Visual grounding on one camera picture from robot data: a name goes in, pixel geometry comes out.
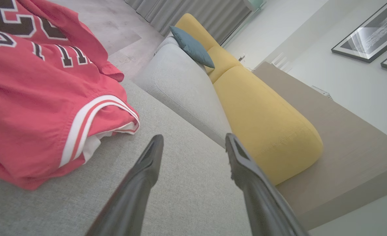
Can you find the red basketball jersey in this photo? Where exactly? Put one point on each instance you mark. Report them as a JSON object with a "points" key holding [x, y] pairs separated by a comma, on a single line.
{"points": [[32, 108]]}

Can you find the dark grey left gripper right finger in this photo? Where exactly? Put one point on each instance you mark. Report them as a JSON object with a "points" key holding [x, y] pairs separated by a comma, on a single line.
{"points": [[259, 200]]}

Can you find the grey sofa seat cushion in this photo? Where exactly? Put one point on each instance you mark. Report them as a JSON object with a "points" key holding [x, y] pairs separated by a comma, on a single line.
{"points": [[167, 41], [180, 85]]}

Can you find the white wall socket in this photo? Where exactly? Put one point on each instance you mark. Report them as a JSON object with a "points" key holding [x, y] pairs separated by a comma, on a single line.
{"points": [[321, 91], [241, 57]]}

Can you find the grey curtain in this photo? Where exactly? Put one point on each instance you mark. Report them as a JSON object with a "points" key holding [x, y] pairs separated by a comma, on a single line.
{"points": [[196, 13]]}

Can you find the long yellow sofa back cushion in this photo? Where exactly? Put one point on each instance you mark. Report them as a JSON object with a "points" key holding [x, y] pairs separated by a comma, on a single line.
{"points": [[265, 124]]}

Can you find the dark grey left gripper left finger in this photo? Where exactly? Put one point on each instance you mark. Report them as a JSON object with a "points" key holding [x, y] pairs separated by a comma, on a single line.
{"points": [[134, 190]]}

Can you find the large black framed picture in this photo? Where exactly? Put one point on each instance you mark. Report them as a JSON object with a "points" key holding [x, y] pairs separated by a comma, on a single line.
{"points": [[370, 32]]}

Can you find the wide grey sofa ottoman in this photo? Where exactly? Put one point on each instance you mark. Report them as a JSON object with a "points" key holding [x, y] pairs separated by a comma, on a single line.
{"points": [[186, 196]]}

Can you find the blue throw pillow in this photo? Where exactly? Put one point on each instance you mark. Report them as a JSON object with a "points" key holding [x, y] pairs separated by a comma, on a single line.
{"points": [[191, 46]]}

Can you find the white slatted vent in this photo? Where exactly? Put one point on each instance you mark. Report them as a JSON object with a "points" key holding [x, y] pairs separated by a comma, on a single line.
{"points": [[281, 62]]}

